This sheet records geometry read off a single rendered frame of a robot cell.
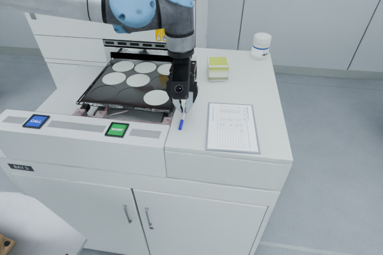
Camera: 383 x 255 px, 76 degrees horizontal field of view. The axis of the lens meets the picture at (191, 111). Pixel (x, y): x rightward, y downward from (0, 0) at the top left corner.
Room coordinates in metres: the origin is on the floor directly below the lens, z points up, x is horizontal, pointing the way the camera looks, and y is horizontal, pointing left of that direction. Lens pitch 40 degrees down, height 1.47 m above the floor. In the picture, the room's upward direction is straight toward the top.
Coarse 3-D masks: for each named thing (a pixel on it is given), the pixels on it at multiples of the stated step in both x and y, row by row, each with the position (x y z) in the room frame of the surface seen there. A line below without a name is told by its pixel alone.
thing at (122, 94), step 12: (120, 60) 1.06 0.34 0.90; (132, 60) 1.06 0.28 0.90; (144, 60) 1.06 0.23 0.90; (108, 72) 0.95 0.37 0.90; (132, 72) 0.95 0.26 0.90; (156, 72) 0.95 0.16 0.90; (96, 84) 0.85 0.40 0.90; (120, 84) 0.85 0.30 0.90; (156, 84) 0.85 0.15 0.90; (84, 96) 0.77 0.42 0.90; (96, 96) 0.77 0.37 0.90; (108, 96) 0.77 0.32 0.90; (120, 96) 0.77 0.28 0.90; (132, 96) 0.77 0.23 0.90; (168, 108) 0.69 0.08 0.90
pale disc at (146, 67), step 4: (140, 64) 1.02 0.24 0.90; (144, 64) 1.02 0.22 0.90; (148, 64) 1.02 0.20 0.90; (152, 64) 1.02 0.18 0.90; (136, 68) 0.98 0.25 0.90; (140, 68) 0.98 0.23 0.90; (144, 68) 0.98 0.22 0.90; (148, 68) 0.98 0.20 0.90; (152, 68) 0.98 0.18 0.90; (140, 72) 0.95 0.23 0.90; (144, 72) 0.95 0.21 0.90; (148, 72) 0.95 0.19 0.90
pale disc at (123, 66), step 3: (117, 63) 1.03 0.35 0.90; (120, 63) 1.03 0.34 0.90; (123, 63) 1.03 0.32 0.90; (126, 63) 1.03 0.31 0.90; (129, 63) 1.03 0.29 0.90; (132, 63) 1.03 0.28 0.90; (114, 66) 1.00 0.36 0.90; (117, 66) 1.00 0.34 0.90; (120, 66) 1.00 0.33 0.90; (123, 66) 1.00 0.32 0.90; (126, 66) 1.00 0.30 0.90; (129, 66) 1.00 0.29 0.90; (132, 66) 1.00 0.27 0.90; (114, 69) 0.97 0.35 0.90; (117, 69) 0.97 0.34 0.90; (120, 69) 0.97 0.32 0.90; (123, 69) 0.97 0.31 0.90; (126, 69) 0.97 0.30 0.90; (129, 69) 0.97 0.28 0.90
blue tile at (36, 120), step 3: (33, 117) 0.57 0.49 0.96; (36, 117) 0.57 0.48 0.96; (39, 117) 0.57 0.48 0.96; (42, 117) 0.57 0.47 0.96; (45, 117) 0.57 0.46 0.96; (30, 120) 0.56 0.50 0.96; (33, 120) 0.56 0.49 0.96; (36, 120) 0.56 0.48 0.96; (39, 120) 0.56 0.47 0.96; (42, 120) 0.56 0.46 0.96; (27, 123) 0.55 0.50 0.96; (30, 123) 0.55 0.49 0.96; (33, 123) 0.55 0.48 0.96; (36, 123) 0.55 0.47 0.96; (39, 123) 0.55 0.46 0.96; (36, 126) 0.53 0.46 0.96
